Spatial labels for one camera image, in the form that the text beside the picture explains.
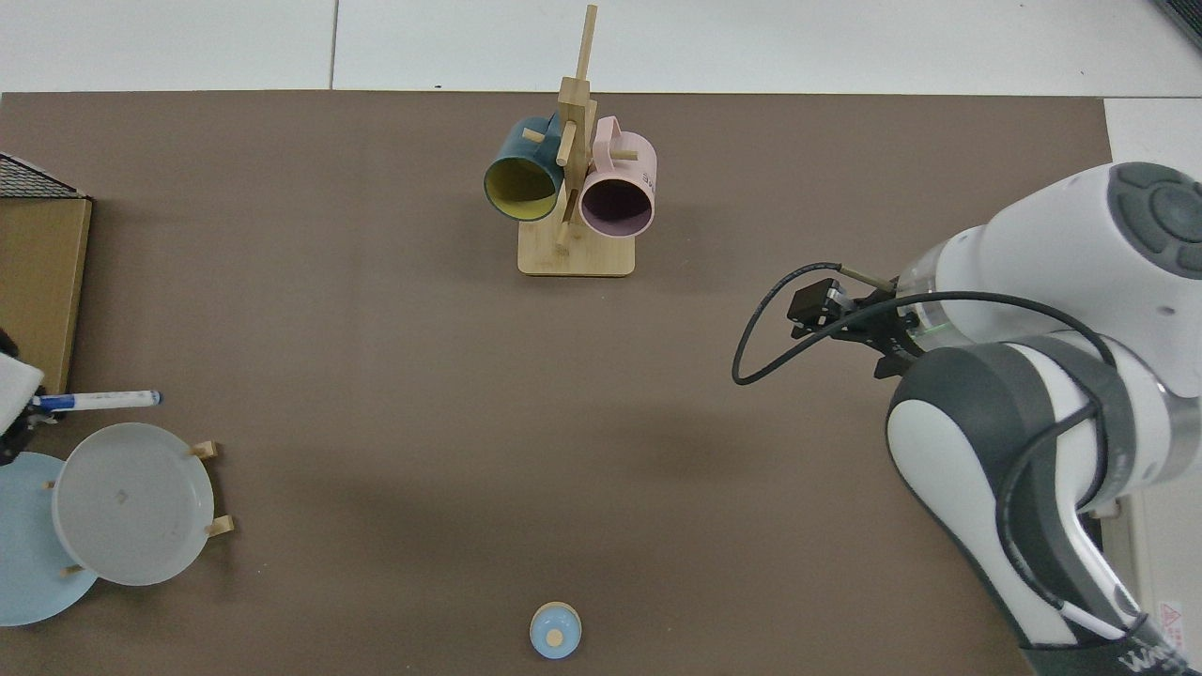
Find brown table cloth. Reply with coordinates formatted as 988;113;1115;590
0;89;1114;676

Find blue and white marker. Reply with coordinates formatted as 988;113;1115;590
33;390;162;413

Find wooden plate rack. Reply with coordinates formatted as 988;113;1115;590
38;439;236;578

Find wooden cup stand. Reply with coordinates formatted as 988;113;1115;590
517;5;640;278

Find grey plate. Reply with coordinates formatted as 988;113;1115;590
52;422;215;587

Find pale toaster oven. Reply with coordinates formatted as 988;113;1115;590
1080;484;1202;658

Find dark teal cup yellow inside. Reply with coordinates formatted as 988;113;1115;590
484;115;565;223

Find dark grey panel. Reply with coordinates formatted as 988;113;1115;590
1153;0;1202;48

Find wire basket with wooden floor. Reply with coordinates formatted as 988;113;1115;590
0;152;95;397

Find light blue plate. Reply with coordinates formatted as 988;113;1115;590
0;452;100;627

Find small blue round thing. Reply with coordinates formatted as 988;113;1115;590
529;601;583;660

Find pink cup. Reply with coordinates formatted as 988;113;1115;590
578;115;657;239

